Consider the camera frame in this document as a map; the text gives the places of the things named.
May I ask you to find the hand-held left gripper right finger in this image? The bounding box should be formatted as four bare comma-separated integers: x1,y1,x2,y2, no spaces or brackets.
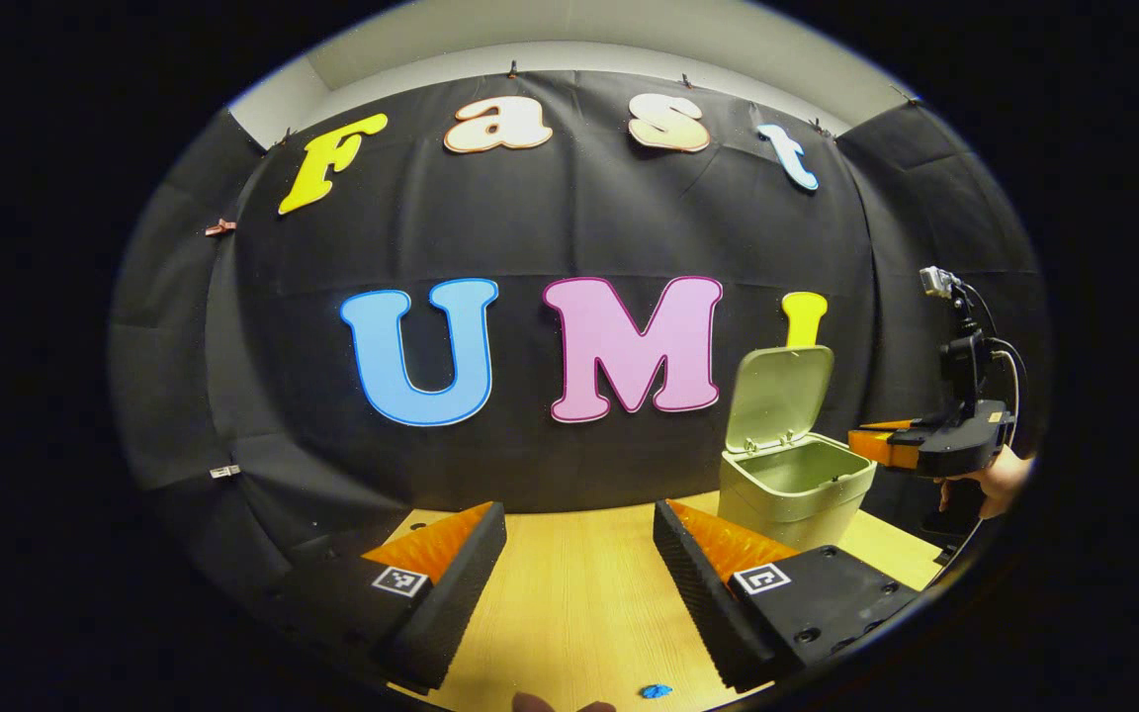
652,498,919,693

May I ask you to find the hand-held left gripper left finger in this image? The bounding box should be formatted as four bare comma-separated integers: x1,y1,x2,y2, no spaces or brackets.
258,500,508,691

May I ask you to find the pale green desktop garbage bin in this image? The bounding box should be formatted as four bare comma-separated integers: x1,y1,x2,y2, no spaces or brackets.
718,345,878,552

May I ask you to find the wooden desktop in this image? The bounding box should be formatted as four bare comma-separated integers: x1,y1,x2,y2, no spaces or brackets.
387,489,944,712

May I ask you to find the black backdrop cloth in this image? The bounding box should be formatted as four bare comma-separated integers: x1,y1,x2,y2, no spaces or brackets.
107,69,1050,594

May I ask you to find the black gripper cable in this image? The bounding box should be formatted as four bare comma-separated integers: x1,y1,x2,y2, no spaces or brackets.
965,282,1028,451

